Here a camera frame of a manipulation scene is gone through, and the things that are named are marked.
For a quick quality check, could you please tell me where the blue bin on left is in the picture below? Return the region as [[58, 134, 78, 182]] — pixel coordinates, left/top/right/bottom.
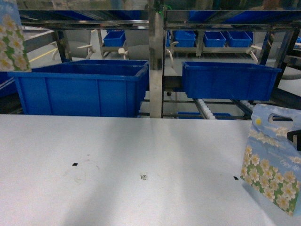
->
[[8, 64, 149, 117]]

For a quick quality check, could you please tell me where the steel rack upright post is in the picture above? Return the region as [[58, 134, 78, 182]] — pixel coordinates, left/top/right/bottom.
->
[[148, 0, 164, 118]]

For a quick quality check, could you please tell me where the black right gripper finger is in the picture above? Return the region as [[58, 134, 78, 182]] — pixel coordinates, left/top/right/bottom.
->
[[287, 130, 301, 151]]

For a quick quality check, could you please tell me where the blue bin centre rack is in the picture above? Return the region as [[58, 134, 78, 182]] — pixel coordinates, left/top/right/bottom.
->
[[182, 61, 281, 101]]

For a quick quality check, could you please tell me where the small qr code sticker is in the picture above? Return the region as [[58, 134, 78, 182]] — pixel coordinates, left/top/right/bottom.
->
[[140, 174, 148, 180]]

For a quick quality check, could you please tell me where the flower gift bag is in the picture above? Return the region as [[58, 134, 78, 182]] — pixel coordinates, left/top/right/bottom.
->
[[240, 104, 301, 216], [0, 0, 31, 72]]

